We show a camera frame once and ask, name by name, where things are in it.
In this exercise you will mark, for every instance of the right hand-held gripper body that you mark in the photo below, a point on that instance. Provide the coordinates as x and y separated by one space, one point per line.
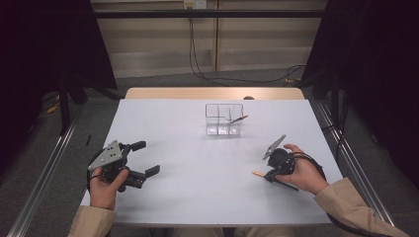
281 161

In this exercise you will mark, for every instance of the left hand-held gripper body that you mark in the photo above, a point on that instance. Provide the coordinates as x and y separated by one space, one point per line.
110 161

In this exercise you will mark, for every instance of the clear plastic organizer box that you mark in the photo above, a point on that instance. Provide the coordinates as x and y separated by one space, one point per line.
224 130

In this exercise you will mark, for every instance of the person's right hand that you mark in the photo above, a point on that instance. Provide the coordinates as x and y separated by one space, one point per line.
306 177

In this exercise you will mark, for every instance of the person's left hand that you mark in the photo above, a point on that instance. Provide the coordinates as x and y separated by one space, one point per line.
103 192

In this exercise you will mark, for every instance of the small black stick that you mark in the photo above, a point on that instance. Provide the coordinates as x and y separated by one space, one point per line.
88 140

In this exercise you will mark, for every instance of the white table sheet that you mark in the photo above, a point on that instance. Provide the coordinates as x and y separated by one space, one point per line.
204 184

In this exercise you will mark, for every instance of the black metal stand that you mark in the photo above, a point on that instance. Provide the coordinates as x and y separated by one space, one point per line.
64 112
335 98

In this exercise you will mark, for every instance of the yellow floor object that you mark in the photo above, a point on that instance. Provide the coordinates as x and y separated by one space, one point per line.
52 108

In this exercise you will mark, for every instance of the wooden table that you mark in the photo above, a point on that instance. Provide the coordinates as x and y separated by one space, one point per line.
197 93

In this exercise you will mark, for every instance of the black curtain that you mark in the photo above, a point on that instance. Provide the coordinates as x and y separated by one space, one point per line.
39 49
378 65

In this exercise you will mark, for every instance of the white power outlet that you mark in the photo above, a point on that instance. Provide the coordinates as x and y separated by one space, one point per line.
194 4

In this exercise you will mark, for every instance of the black crossbar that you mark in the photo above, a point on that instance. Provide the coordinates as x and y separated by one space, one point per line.
230 14

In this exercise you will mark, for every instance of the metal floor rail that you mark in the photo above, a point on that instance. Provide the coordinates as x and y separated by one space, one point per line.
44 179
365 184

